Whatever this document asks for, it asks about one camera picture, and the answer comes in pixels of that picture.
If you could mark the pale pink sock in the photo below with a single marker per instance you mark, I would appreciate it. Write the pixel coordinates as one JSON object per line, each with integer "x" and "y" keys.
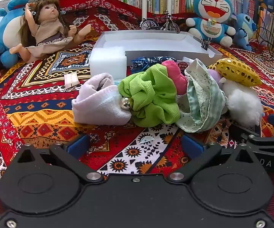
{"x": 96, "y": 104}

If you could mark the white shallow box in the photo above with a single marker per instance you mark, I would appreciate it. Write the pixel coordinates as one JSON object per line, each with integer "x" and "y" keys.
{"x": 146, "y": 41}

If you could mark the yellow sequin plush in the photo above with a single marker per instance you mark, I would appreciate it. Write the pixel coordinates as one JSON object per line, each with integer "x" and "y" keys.
{"x": 236, "y": 72}

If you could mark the purple plush toy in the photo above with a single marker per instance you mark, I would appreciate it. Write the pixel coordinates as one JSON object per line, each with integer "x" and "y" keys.
{"x": 214, "y": 75}

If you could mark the miniature black bicycle model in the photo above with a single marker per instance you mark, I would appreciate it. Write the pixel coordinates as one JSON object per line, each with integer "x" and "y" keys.
{"x": 148, "y": 25}

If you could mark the brown-haired baby doll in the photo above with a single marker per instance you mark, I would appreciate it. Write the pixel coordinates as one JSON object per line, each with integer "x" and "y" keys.
{"x": 48, "y": 32}

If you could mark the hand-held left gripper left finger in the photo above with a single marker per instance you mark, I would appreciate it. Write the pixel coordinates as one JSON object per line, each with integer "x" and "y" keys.
{"x": 78, "y": 145}

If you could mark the blue big-eared plush toy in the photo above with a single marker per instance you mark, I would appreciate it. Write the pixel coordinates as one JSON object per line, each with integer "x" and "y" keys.
{"x": 245, "y": 26}

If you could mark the grey grid board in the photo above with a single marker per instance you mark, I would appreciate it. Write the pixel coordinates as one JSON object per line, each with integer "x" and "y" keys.
{"x": 2, "y": 6}

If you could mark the pink scrunchie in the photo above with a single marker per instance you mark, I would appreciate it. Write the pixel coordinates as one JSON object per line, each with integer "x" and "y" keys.
{"x": 176, "y": 76}

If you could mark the green scrunchie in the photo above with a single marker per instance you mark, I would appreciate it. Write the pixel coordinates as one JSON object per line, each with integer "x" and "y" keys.
{"x": 151, "y": 95}

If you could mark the white foam block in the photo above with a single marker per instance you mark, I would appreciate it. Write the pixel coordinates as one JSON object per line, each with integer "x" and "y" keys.
{"x": 106, "y": 61}

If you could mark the blue cat plush toy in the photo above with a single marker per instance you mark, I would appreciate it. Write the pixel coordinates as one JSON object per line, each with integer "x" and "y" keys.
{"x": 210, "y": 26}

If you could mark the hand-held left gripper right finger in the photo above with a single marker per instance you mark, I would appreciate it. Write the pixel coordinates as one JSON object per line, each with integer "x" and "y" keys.
{"x": 191, "y": 145}

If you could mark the black binder clip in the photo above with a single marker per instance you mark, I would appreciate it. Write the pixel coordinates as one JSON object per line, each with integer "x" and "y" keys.
{"x": 204, "y": 44}

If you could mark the green striped cloth bonnet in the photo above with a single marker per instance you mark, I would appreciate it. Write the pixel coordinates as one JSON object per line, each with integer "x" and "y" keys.
{"x": 198, "y": 99}

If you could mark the white fluffy plush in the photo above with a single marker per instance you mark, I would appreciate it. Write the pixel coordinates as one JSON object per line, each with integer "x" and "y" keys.
{"x": 241, "y": 104}

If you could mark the silver bell ball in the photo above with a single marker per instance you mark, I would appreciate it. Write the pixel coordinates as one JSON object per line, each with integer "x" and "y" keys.
{"x": 125, "y": 103}

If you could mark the dark blue floral cloth bag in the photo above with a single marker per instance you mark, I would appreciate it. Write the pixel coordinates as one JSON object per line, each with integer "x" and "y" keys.
{"x": 148, "y": 61}

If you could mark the blue white round plush toy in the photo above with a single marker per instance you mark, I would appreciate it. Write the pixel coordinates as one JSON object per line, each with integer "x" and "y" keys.
{"x": 8, "y": 28}

